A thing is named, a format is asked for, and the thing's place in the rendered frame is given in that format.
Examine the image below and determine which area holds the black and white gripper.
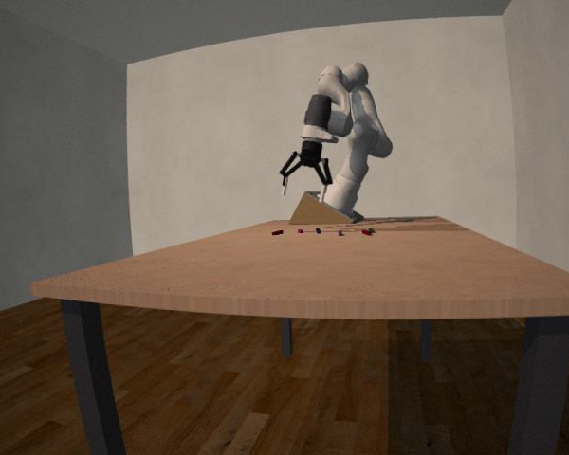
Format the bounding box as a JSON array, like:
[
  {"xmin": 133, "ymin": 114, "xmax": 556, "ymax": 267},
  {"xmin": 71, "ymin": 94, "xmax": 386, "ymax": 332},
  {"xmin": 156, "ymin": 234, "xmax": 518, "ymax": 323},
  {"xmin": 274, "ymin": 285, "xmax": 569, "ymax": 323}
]
[{"xmin": 279, "ymin": 140, "xmax": 333, "ymax": 203}]

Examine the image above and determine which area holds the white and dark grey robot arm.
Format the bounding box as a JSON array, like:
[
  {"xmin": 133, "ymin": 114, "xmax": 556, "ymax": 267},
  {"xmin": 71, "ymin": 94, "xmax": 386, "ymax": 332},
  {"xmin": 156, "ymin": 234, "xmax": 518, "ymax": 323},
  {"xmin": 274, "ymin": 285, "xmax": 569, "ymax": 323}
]
[{"xmin": 301, "ymin": 62, "xmax": 393, "ymax": 216}]

